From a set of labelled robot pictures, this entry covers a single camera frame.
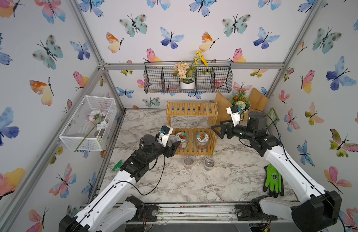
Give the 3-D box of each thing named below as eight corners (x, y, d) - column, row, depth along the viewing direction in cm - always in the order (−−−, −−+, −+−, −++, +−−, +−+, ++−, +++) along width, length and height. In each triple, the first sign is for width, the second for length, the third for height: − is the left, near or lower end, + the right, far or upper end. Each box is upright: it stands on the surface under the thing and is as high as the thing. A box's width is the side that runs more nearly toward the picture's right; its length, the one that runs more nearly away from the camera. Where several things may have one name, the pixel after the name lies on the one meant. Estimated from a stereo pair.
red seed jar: (183, 168, 90) (183, 165, 86) (183, 159, 94) (183, 155, 90) (194, 168, 90) (194, 165, 86) (194, 159, 94) (194, 155, 89)
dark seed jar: (204, 170, 90) (205, 167, 85) (203, 161, 93) (204, 157, 89) (214, 170, 90) (215, 167, 85) (213, 161, 93) (214, 157, 89)
